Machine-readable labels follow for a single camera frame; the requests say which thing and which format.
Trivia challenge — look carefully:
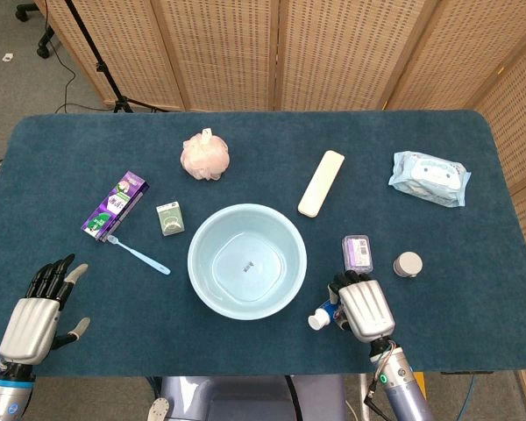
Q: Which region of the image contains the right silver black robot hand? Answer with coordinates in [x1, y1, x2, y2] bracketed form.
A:
[327, 270, 396, 343]

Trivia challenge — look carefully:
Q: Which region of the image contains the light blue plastic basin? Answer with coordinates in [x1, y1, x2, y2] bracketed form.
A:
[187, 203, 309, 321]

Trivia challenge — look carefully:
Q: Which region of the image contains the purple toothpaste carton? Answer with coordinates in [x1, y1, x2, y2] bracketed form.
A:
[80, 170, 151, 244]

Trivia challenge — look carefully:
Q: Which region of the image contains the pink mesh bath sponge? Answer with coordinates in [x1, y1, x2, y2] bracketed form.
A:
[180, 127, 231, 182]

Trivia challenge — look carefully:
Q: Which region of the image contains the woven wooden folding screen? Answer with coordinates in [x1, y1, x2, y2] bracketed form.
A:
[33, 0, 526, 421]

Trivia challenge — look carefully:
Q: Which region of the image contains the cream rectangular case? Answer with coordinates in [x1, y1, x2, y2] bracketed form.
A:
[297, 149, 346, 218]

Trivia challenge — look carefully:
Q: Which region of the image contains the small green soap box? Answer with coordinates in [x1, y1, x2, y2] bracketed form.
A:
[155, 201, 187, 237]

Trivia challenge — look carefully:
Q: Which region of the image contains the light blue toothbrush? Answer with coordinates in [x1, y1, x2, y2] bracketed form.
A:
[106, 234, 172, 276]

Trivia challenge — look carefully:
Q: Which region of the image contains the light blue wet wipes pack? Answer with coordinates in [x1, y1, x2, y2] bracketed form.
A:
[387, 150, 472, 209]

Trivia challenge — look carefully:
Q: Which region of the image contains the black office chair base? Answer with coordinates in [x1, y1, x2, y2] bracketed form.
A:
[15, 0, 56, 60]

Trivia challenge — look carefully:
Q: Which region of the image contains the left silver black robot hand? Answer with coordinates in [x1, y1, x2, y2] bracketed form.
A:
[0, 253, 91, 366]

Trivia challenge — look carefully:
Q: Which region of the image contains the teal table cloth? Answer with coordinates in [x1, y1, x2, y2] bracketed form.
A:
[0, 109, 526, 378]

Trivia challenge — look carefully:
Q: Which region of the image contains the small white jar grey lid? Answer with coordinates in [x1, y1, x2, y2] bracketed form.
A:
[393, 251, 424, 279]

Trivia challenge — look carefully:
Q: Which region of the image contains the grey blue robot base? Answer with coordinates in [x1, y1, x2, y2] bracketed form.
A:
[146, 375, 347, 421]

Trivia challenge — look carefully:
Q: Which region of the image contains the blue white toothpaste tube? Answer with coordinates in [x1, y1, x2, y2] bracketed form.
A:
[308, 299, 347, 332]

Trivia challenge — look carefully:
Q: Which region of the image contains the clear box of purple floss picks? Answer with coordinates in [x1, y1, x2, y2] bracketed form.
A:
[341, 234, 375, 274]

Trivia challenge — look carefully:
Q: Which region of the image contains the black tripod stand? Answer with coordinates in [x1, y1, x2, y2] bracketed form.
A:
[63, 0, 170, 114]

